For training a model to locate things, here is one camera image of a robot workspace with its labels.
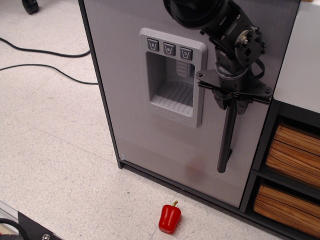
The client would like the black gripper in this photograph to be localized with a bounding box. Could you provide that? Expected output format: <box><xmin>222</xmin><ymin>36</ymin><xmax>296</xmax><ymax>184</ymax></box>
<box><xmin>195</xmin><ymin>64</ymin><xmax>274</xmax><ymax>115</ymax></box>

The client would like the black fridge door handle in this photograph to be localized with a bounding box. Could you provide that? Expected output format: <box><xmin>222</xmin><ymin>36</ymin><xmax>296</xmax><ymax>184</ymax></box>
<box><xmin>217</xmin><ymin>92</ymin><xmax>238</xmax><ymax>173</ymax></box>

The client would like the grey toy fridge door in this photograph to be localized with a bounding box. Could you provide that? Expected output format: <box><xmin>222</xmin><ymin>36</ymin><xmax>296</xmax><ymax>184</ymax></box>
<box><xmin>79</xmin><ymin>0</ymin><xmax>300</xmax><ymax>208</ymax></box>

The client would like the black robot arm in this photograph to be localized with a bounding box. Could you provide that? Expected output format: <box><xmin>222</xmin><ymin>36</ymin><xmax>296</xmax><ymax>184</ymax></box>
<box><xmin>163</xmin><ymin>0</ymin><xmax>273</xmax><ymax>115</ymax></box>

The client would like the dark grey fridge cabinet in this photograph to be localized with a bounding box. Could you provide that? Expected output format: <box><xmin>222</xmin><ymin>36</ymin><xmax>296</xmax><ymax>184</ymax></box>
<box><xmin>77</xmin><ymin>0</ymin><xmax>320</xmax><ymax>240</ymax></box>

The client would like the white counter top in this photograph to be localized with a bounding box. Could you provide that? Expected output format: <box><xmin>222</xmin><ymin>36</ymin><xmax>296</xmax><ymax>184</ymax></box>
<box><xmin>273</xmin><ymin>0</ymin><xmax>320</xmax><ymax>113</ymax></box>

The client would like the grey ice water dispenser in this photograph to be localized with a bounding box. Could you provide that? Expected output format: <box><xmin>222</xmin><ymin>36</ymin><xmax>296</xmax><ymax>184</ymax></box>
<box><xmin>139</xmin><ymin>27</ymin><xmax>208</xmax><ymax>128</ymax></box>

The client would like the red bell pepper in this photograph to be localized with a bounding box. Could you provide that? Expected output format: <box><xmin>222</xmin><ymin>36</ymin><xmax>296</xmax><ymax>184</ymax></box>
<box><xmin>158</xmin><ymin>200</ymin><xmax>182</xmax><ymax>234</ymax></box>

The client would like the black caster wheel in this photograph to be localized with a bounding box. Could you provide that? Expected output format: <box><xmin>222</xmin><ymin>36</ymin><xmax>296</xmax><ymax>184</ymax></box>
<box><xmin>21</xmin><ymin>0</ymin><xmax>40</xmax><ymax>15</ymax></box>

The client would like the black floor cable upper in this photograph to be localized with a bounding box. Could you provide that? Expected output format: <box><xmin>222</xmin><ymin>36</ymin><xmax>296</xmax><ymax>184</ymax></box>
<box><xmin>0</xmin><ymin>37</ymin><xmax>91</xmax><ymax>59</ymax></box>

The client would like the black floor cable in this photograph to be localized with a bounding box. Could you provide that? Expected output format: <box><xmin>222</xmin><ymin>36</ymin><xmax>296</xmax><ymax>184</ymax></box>
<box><xmin>0</xmin><ymin>37</ymin><xmax>91</xmax><ymax>59</ymax></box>
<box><xmin>0</xmin><ymin>63</ymin><xmax>99</xmax><ymax>85</ymax></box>

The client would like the black floor cable lower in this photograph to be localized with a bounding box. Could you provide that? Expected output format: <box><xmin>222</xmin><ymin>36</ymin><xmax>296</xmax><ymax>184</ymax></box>
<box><xmin>0</xmin><ymin>63</ymin><xmax>99</xmax><ymax>85</ymax></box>

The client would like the black base plate with screw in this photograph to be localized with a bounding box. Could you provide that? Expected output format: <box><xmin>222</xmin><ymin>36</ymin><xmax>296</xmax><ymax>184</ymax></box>
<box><xmin>18</xmin><ymin>212</ymin><xmax>62</xmax><ymax>240</ymax></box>

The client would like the aluminium rail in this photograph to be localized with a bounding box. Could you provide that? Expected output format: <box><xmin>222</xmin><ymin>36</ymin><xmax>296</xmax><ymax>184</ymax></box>
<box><xmin>0</xmin><ymin>201</ymin><xmax>19</xmax><ymax>235</ymax></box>

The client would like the black braided cable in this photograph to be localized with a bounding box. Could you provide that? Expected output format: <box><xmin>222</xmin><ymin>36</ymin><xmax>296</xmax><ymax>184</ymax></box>
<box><xmin>0</xmin><ymin>217</ymin><xmax>31</xmax><ymax>240</ymax></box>

